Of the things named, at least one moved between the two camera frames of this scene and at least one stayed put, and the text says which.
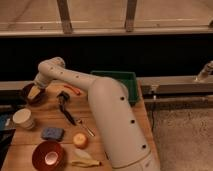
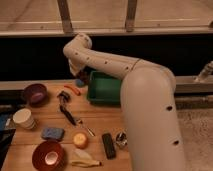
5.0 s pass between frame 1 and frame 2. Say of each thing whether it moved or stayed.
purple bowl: stayed
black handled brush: stayed
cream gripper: moved
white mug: stayed
